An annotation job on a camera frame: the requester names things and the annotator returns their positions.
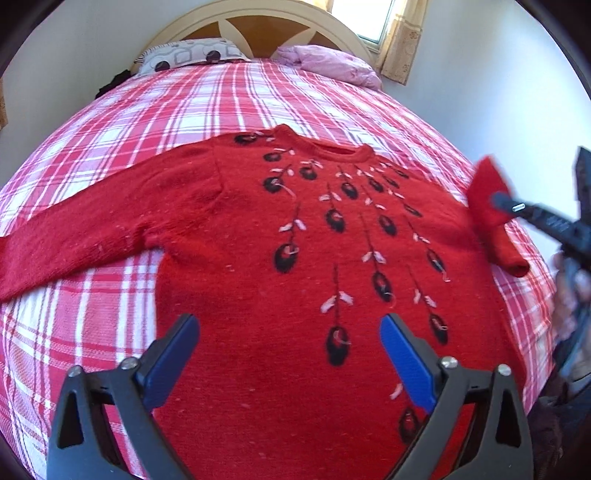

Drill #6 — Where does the red white plaid bed cover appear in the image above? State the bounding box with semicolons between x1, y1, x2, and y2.
1;61;554;479

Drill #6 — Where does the grey patterned pillow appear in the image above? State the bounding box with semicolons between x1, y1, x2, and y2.
131;38;249;76

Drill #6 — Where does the black cloth beside pillow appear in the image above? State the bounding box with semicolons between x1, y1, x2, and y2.
95;69;132;99

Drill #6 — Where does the person's right hand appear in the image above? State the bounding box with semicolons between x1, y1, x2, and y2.
552;253;590;340

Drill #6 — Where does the beige curtain behind headboard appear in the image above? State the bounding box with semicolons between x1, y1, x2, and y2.
377;0;430;85

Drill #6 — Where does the cream wooden headboard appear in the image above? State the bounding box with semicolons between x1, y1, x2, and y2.
142;0;374;65

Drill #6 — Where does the red knitted sweater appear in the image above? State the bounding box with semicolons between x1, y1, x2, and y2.
1;125;528;479

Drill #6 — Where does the window behind headboard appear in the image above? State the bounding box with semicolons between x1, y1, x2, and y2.
332;0;394;46

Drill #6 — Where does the pink pillow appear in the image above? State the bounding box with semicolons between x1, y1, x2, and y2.
271;45;382;91

